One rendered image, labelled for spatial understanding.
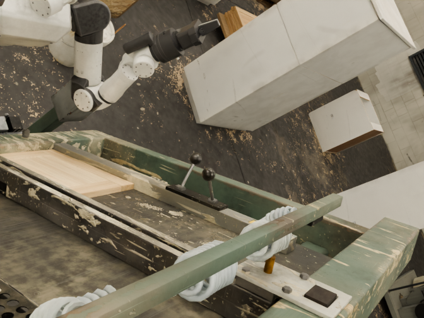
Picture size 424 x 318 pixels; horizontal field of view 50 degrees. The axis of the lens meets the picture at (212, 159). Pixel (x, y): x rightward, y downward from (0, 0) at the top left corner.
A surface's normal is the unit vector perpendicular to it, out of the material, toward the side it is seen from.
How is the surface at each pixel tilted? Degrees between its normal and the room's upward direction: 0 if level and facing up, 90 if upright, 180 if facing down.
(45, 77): 0
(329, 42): 90
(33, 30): 68
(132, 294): 51
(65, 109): 90
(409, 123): 90
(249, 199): 90
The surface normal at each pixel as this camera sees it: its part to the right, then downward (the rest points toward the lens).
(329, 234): -0.56, 0.09
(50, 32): 0.62, 0.71
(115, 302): 0.18, -0.96
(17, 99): 0.74, -0.38
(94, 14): 0.55, 0.49
